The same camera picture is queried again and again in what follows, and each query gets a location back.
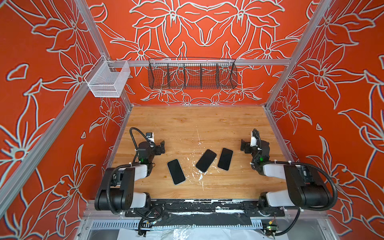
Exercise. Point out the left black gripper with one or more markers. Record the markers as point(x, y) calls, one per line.
point(157, 147)

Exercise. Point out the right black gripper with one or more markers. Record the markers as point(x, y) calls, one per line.
point(249, 145)

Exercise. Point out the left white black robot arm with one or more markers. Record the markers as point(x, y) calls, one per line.
point(117, 190)

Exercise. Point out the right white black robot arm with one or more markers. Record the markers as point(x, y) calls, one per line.
point(308, 187)

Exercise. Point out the left black phone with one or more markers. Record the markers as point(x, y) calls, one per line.
point(176, 172)

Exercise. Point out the black phone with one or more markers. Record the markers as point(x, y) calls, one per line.
point(176, 172)
point(206, 160)

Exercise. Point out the middle black phone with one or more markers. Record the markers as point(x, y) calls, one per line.
point(206, 160)

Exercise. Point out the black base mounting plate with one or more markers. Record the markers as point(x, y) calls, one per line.
point(210, 212)

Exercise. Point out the clear plastic bin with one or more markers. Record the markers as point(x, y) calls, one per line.
point(105, 80)

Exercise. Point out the small green circuit board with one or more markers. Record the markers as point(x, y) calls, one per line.
point(270, 229)

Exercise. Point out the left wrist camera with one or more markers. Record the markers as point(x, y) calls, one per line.
point(150, 137)

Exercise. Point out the black wire basket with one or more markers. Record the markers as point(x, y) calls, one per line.
point(192, 74)

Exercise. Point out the white perforated cable duct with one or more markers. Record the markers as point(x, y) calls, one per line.
point(255, 224)

